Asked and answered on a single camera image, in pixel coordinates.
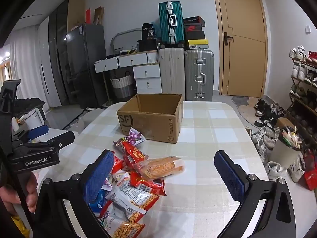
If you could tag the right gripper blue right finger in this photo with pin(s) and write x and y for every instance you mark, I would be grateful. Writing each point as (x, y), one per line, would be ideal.
(277, 216)

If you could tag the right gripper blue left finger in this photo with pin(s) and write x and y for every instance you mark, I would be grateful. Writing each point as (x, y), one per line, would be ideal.
(51, 216)

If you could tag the blue Oreo pack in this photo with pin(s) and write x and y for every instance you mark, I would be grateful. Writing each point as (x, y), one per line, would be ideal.
(97, 204)

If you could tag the orange noodle snack bag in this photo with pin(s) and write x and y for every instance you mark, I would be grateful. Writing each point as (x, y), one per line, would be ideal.
(119, 228)

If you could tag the white noodle snack bag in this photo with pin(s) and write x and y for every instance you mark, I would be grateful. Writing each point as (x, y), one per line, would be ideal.
(133, 201)

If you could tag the bread roll snack pack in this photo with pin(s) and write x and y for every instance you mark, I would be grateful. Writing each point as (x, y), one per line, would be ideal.
(158, 168)

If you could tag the red chip bag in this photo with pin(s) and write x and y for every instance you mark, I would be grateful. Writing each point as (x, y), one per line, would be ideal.
(132, 155)

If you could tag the purple grape candy pack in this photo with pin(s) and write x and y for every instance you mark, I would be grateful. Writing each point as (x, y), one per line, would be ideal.
(133, 138)

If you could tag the red chocolate bar pack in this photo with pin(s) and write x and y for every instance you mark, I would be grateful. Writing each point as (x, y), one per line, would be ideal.
(118, 165)

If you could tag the person's left hand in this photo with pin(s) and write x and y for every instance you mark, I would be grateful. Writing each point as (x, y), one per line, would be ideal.
(10, 197)

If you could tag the white kettle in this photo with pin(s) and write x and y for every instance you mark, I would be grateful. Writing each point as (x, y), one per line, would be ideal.
(33, 119)

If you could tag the white trash bin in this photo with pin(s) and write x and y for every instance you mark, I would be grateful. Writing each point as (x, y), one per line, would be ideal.
(287, 147)

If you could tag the shoe rack with shoes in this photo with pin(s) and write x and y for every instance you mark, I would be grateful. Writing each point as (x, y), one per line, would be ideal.
(302, 112)

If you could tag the brown cardboard SF box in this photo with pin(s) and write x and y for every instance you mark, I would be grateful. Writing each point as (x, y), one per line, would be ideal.
(157, 116)

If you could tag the woven laundry basket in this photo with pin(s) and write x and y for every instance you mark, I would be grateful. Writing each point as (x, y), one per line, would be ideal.
(123, 87)

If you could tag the black refrigerator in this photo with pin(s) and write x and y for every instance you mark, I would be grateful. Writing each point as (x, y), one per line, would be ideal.
(86, 46)

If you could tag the wooden door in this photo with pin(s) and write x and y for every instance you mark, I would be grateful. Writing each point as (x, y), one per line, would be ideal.
(243, 47)

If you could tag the silver grey suitcase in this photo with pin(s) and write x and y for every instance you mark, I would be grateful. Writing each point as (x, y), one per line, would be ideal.
(199, 75)

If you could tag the white drawer desk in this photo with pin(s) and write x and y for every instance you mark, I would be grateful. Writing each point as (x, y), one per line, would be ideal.
(146, 69)

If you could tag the beige suitcase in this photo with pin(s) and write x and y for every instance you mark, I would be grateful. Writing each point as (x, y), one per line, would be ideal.
(172, 70)

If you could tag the stack of shoe boxes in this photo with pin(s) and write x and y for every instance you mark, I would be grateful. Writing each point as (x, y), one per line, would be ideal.
(194, 33)

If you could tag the teal suitcase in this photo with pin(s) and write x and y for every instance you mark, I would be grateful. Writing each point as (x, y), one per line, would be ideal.
(171, 23)

